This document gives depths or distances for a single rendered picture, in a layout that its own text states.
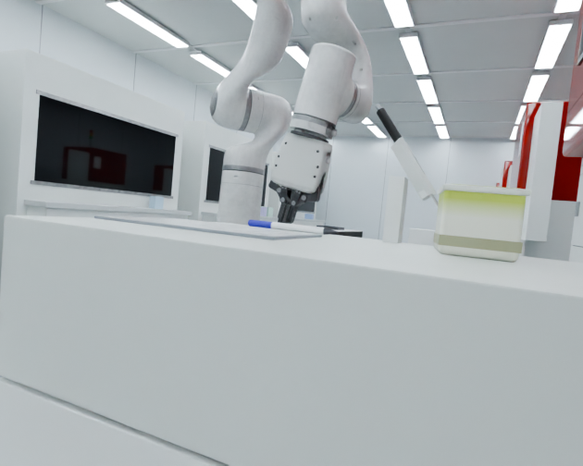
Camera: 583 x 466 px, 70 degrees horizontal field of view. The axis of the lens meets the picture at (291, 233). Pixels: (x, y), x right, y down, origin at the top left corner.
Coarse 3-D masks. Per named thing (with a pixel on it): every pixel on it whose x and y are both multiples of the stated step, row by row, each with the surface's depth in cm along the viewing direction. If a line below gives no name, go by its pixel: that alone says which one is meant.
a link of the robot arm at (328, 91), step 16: (320, 48) 73; (336, 48) 73; (320, 64) 73; (336, 64) 73; (352, 64) 75; (304, 80) 76; (320, 80) 73; (336, 80) 74; (352, 80) 77; (304, 96) 75; (320, 96) 74; (336, 96) 75; (352, 96) 77; (304, 112) 75; (320, 112) 74; (336, 112) 76
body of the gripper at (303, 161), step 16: (288, 144) 78; (304, 144) 76; (320, 144) 76; (288, 160) 78; (304, 160) 77; (320, 160) 76; (272, 176) 80; (288, 176) 78; (304, 176) 77; (320, 176) 76; (320, 192) 80
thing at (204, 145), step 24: (192, 144) 513; (216, 144) 528; (192, 168) 513; (216, 168) 533; (192, 192) 513; (216, 192) 539; (264, 192) 657; (192, 216) 514; (216, 216) 509; (264, 216) 613
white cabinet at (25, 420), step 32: (0, 384) 37; (0, 416) 37; (32, 416) 36; (64, 416) 34; (96, 416) 33; (0, 448) 37; (32, 448) 36; (64, 448) 34; (96, 448) 33; (128, 448) 31; (160, 448) 30
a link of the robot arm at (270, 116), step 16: (256, 96) 114; (272, 96) 117; (256, 112) 114; (272, 112) 116; (288, 112) 118; (256, 128) 117; (272, 128) 116; (288, 128) 120; (240, 144) 117; (256, 144) 115; (272, 144) 118; (224, 160) 116; (240, 160) 113; (256, 160) 115
